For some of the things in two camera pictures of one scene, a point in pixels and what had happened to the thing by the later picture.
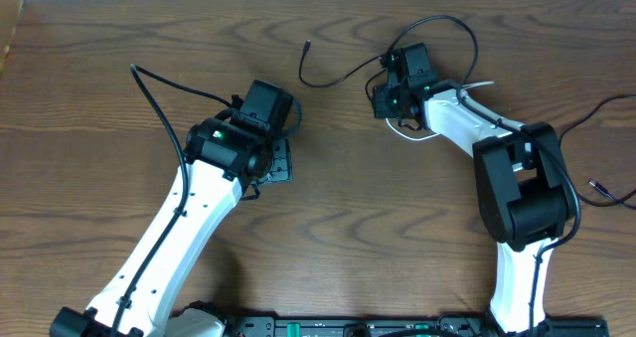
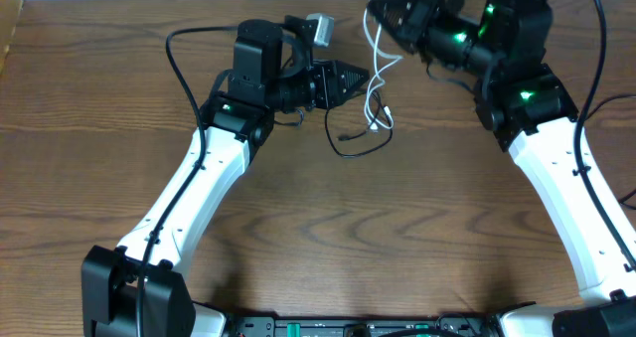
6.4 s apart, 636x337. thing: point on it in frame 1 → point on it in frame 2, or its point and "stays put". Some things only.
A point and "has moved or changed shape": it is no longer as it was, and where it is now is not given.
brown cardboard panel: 10,8 stays put
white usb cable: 436,134 → 374,124
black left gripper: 280,161 → 323,85
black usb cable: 306,49 has moved or changed shape
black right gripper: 380,107 → 426,9
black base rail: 448,326 stays put
